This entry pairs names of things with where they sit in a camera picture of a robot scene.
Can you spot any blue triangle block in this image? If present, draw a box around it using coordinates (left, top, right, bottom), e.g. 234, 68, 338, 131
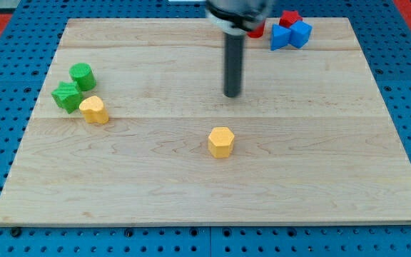
270, 24, 291, 51

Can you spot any green star block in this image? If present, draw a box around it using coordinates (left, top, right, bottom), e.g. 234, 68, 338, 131
51, 81, 83, 114

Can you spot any blue cube block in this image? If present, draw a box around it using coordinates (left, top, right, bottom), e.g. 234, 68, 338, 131
289, 21, 313, 49

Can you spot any red star block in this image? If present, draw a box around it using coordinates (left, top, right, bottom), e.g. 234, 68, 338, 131
278, 10, 303, 29

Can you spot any green cylinder block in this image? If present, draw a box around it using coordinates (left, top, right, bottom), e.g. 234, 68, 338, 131
69, 63, 96, 91

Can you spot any red cylinder block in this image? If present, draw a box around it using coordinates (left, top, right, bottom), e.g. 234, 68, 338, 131
247, 20, 265, 39

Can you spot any wooden board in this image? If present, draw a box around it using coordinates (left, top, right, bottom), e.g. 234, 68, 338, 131
0, 18, 411, 227

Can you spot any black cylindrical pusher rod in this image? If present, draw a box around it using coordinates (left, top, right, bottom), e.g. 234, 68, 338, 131
223, 34, 245, 98

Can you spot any yellow heart block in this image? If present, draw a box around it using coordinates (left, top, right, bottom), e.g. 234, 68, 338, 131
79, 96, 109, 124

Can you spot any yellow hexagon block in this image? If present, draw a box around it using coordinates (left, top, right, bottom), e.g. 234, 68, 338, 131
208, 127, 235, 158

